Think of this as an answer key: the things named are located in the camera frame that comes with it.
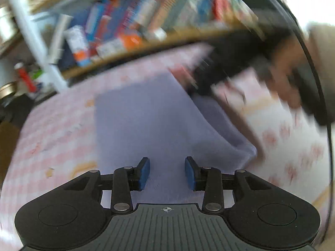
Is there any red tassel ornament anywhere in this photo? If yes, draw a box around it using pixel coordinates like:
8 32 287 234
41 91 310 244
14 62 37 93

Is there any pink checkered cartoon tablecloth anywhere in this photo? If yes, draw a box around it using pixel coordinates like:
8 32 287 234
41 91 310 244
1 44 329 250

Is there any gold metal bowl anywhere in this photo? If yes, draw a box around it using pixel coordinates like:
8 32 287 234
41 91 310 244
0 81 18 100

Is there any row of colourful books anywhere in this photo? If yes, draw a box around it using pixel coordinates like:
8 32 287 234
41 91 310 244
49 0 255 64

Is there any white wooden bookshelf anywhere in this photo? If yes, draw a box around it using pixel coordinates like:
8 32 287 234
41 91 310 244
9 0 256 92

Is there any white orange flat box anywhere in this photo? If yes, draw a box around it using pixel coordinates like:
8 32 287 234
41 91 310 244
96 33 142 58

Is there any person's right hand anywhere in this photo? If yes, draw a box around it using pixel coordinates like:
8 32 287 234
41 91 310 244
257 35 309 111

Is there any purple and pink sweater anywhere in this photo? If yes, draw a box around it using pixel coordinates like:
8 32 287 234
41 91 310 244
95 73 257 204

